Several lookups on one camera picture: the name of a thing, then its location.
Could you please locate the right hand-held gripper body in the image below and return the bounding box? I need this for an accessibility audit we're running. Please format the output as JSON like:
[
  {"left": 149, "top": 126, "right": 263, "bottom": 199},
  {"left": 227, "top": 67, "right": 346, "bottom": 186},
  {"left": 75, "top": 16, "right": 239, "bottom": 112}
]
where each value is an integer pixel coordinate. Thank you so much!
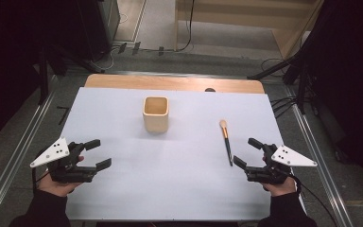
[{"left": 244, "top": 143, "right": 319, "bottom": 185}]

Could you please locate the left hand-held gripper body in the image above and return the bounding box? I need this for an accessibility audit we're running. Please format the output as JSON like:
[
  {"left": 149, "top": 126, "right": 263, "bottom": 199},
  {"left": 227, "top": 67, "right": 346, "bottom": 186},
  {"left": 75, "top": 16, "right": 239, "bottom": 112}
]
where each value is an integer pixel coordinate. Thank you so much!
[{"left": 29, "top": 136, "right": 97, "bottom": 184}]

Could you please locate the makeup brush with black handle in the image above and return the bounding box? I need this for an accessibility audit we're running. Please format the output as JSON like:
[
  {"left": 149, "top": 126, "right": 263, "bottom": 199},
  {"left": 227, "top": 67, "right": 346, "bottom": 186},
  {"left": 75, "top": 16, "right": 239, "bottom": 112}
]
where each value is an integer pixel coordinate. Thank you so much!
[{"left": 218, "top": 119, "right": 234, "bottom": 167}]

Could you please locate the cream square ceramic cup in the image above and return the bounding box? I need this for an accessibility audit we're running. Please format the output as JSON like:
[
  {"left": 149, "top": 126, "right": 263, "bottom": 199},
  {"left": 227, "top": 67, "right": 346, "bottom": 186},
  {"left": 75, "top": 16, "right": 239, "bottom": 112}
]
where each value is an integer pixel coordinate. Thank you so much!
[{"left": 142, "top": 96, "right": 170, "bottom": 133}]

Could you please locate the person's right hand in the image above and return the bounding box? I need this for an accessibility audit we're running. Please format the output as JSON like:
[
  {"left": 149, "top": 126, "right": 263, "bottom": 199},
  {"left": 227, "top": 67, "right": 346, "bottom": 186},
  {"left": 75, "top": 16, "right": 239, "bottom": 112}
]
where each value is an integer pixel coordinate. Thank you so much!
[{"left": 261, "top": 156, "right": 298, "bottom": 198}]

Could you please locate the person's left hand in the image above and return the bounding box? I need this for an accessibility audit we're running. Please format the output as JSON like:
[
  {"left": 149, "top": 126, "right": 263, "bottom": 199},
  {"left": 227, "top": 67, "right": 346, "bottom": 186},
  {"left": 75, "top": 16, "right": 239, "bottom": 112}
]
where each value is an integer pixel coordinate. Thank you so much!
[{"left": 36, "top": 154, "right": 85, "bottom": 199}]

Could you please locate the white table mat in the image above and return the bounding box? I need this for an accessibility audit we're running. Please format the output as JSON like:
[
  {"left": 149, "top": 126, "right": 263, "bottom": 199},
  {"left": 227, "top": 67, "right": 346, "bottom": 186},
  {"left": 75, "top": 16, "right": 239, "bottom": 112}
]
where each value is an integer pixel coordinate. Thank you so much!
[{"left": 60, "top": 86, "right": 307, "bottom": 222}]

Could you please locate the black metal stand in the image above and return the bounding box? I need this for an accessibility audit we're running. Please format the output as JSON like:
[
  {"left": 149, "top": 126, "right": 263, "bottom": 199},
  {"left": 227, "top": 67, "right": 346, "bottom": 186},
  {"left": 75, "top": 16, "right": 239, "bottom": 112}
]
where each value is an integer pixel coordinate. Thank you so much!
[
  {"left": 37, "top": 43, "right": 106, "bottom": 106},
  {"left": 246, "top": 51, "right": 311, "bottom": 115}
]

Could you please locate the black curtain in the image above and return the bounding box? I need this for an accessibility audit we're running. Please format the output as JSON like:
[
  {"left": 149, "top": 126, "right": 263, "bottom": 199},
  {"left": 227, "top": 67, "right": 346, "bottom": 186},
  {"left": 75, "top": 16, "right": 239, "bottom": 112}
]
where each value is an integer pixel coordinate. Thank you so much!
[
  {"left": 299, "top": 0, "right": 363, "bottom": 193},
  {"left": 0, "top": 0, "right": 86, "bottom": 151}
]

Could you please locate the dark cabinet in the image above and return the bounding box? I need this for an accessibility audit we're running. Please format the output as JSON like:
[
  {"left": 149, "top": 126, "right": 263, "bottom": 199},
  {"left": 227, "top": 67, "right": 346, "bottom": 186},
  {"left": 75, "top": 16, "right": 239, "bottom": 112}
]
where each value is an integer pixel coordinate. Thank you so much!
[{"left": 75, "top": 0, "right": 121, "bottom": 63}]

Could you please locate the metal floor rail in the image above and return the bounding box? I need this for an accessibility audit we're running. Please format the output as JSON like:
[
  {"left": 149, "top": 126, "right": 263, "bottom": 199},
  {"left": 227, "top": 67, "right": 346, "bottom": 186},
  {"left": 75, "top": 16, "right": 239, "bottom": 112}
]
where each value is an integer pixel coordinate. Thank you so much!
[
  {"left": 284, "top": 85, "right": 356, "bottom": 227},
  {"left": 0, "top": 90, "right": 57, "bottom": 225}
]

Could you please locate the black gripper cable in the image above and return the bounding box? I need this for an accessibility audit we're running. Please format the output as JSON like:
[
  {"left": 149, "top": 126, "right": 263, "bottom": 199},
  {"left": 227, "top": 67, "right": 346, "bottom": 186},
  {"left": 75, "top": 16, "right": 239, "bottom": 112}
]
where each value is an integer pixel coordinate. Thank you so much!
[
  {"left": 287, "top": 173, "right": 339, "bottom": 227},
  {"left": 31, "top": 166, "right": 51, "bottom": 194}
]

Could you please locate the small black floor bracket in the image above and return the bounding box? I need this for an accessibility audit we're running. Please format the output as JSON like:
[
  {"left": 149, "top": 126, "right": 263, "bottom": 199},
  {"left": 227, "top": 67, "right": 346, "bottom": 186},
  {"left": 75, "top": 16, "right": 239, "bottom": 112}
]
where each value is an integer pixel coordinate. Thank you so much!
[{"left": 56, "top": 105, "right": 72, "bottom": 126}]

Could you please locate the bundle of black floor cables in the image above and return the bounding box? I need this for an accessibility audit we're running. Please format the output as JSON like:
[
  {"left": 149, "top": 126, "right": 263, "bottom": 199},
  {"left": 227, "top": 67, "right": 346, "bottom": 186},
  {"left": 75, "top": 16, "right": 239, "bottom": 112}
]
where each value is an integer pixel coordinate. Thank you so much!
[{"left": 269, "top": 95, "right": 298, "bottom": 120}]

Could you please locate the light wooden shelf frame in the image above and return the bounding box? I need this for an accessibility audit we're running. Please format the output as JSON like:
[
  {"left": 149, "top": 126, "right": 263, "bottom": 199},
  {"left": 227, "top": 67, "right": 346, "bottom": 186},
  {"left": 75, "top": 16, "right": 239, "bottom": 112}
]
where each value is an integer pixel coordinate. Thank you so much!
[{"left": 173, "top": 0, "right": 325, "bottom": 60}]

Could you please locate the black hanging cable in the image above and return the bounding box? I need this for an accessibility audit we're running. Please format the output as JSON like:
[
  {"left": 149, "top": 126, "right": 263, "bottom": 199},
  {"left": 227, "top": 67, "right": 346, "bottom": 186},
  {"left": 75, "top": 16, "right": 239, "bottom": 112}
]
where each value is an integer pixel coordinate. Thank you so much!
[{"left": 175, "top": 0, "right": 196, "bottom": 53}]

